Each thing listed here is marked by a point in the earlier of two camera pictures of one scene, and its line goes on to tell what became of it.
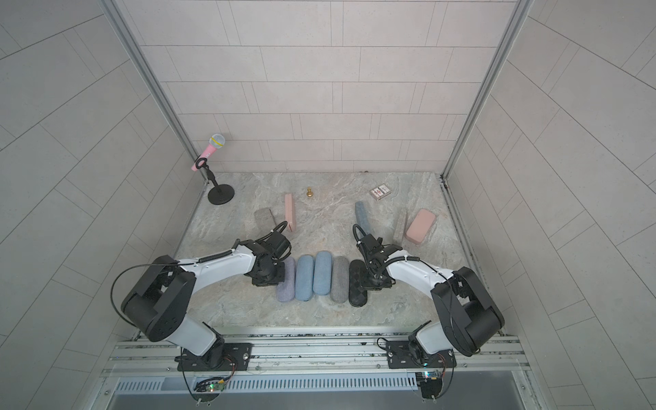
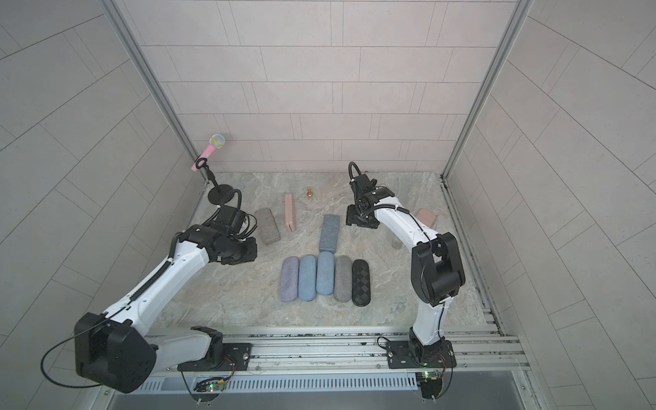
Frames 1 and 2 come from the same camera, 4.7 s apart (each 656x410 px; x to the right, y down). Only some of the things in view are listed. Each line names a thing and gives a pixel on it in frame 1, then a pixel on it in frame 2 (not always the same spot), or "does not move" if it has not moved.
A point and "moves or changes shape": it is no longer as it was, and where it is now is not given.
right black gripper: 382,286 -> 353,216
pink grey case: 289,212 does not move
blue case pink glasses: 322,273 does not move
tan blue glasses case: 304,278 does not move
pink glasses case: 420,226 does not move
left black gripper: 261,281 -> 251,255
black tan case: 357,294 does not move
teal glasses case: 361,219 moves or changes shape
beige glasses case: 340,279 does not move
